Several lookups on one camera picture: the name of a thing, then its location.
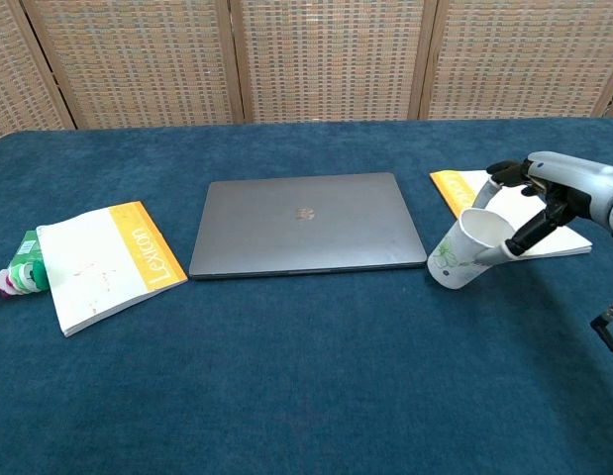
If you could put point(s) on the green packet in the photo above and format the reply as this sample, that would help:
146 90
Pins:
26 250

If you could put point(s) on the stained Lexicon notebook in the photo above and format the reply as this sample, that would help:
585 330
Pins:
98 262

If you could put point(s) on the blue table cloth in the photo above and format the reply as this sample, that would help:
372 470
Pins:
306 386

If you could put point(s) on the white paper cup green print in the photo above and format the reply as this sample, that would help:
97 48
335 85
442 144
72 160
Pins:
449 262

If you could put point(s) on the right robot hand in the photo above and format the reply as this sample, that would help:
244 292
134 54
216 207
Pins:
573 183

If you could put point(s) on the clean Lexicon notebook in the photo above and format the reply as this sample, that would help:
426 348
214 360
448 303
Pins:
563 242

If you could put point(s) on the woven wooden folding screen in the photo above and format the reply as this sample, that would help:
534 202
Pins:
331 59

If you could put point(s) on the grey closed laptop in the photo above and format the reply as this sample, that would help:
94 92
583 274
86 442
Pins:
306 232

